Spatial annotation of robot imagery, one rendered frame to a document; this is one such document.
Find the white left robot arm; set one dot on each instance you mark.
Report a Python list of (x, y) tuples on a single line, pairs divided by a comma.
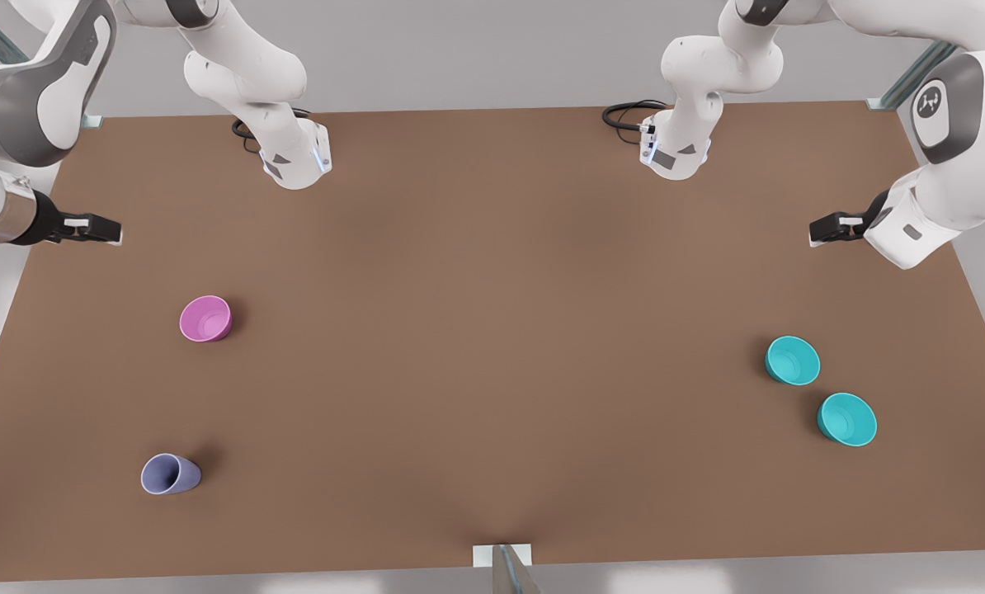
[(946, 190)]

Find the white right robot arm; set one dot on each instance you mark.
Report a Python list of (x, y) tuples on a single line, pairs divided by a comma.
[(245, 74)]

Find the teal bowl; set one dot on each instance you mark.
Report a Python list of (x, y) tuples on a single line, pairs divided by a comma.
[(794, 360), (847, 419)]

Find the pink bowl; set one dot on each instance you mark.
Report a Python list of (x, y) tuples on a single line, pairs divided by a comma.
[(205, 319)]

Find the lavender blue bowl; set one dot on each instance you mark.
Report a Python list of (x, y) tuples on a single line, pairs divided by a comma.
[(167, 474)]

